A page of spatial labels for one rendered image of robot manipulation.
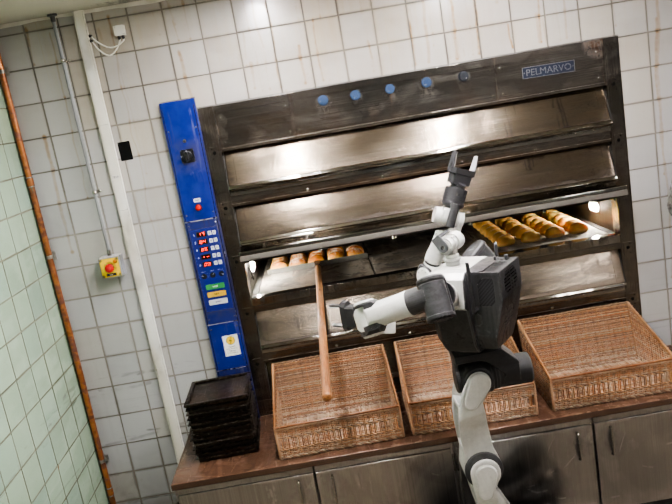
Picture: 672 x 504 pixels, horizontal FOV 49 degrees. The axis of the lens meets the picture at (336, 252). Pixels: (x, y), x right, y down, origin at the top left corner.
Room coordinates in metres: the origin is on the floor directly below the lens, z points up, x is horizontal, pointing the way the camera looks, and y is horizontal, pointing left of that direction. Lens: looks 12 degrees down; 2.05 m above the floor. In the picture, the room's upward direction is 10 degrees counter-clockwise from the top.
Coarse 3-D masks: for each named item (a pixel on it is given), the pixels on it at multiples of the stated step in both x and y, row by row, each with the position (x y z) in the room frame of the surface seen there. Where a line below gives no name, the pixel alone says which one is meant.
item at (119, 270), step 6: (102, 258) 3.33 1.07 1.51; (108, 258) 3.33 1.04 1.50; (114, 258) 3.33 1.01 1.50; (120, 258) 3.35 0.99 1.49; (102, 264) 3.33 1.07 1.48; (114, 264) 3.33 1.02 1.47; (120, 264) 3.33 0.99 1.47; (102, 270) 3.33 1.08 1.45; (114, 270) 3.33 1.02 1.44; (120, 270) 3.33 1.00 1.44; (102, 276) 3.33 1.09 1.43; (108, 276) 3.33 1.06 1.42; (114, 276) 3.33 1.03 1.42
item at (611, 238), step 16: (576, 240) 3.44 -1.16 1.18; (592, 240) 3.41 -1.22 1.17; (608, 240) 3.41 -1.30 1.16; (512, 256) 3.40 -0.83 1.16; (528, 256) 3.40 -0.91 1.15; (400, 272) 3.41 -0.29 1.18; (416, 272) 3.40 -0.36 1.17; (304, 288) 3.42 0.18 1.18; (336, 288) 3.40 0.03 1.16; (352, 288) 3.40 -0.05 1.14; (256, 304) 3.40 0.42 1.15
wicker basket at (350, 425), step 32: (352, 352) 3.37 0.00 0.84; (384, 352) 3.30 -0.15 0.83; (288, 384) 3.34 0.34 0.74; (320, 384) 3.33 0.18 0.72; (352, 384) 3.33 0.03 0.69; (384, 384) 3.32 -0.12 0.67; (288, 416) 3.30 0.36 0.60; (320, 416) 3.26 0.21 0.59; (352, 416) 2.90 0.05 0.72; (384, 416) 3.13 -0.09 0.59; (288, 448) 2.90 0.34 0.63; (320, 448) 2.91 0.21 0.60
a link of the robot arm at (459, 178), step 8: (448, 168) 2.85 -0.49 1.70; (456, 168) 2.83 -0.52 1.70; (448, 176) 2.86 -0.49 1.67; (456, 176) 2.83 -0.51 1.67; (464, 176) 2.85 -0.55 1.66; (472, 176) 2.86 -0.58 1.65; (456, 184) 2.84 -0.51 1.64; (464, 184) 2.85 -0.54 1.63; (448, 192) 2.84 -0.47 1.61; (456, 192) 2.82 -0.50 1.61; (464, 192) 2.83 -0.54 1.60; (464, 200) 2.84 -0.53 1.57
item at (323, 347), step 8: (320, 272) 3.59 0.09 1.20; (320, 280) 3.42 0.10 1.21; (320, 288) 3.26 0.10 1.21; (320, 296) 3.13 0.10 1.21; (320, 304) 3.00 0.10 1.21; (320, 312) 2.88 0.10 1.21; (320, 320) 2.78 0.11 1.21; (320, 328) 2.68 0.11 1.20; (320, 336) 2.59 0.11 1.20; (320, 344) 2.50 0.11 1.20; (320, 352) 2.42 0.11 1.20; (320, 360) 2.35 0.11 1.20; (328, 360) 2.35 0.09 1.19; (320, 368) 2.29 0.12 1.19; (328, 368) 2.26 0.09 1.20; (328, 376) 2.19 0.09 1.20; (328, 384) 2.12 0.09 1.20; (328, 392) 2.06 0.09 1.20; (328, 400) 2.05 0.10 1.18
